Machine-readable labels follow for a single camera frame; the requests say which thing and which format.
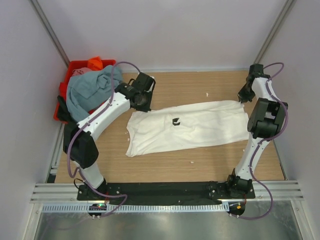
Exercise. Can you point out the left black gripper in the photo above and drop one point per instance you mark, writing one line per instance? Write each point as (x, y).
(146, 107)

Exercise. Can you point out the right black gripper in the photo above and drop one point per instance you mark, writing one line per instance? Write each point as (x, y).
(243, 97)

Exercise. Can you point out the white printed t-shirt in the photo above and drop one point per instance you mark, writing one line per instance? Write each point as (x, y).
(190, 126)

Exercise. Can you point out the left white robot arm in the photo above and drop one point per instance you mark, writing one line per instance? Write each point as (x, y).
(79, 140)

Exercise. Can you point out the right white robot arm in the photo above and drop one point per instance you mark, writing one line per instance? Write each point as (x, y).
(267, 121)

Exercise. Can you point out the orange t-shirt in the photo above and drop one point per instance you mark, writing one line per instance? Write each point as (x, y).
(99, 87)

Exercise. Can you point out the blue-grey t-shirt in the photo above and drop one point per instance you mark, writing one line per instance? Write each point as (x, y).
(77, 89)

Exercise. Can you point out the pink t-shirt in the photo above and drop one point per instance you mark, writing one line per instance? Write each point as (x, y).
(80, 71)

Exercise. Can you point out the black t-shirt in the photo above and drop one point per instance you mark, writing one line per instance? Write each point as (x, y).
(63, 114)

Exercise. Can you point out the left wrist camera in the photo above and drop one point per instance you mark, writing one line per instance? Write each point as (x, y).
(151, 83)

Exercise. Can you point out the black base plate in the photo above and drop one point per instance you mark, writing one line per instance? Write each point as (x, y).
(174, 193)

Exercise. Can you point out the right aluminium frame post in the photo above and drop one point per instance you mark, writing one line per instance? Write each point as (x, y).
(275, 28)

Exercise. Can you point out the aluminium frame post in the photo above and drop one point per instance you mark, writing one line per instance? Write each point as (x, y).
(49, 30)
(275, 28)

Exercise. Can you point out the aluminium frame rail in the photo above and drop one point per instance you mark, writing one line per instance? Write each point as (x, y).
(281, 190)

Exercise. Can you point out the left aluminium frame post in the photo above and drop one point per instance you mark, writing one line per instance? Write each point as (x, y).
(49, 30)

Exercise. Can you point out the slotted cable duct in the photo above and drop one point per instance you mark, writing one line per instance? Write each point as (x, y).
(106, 208)

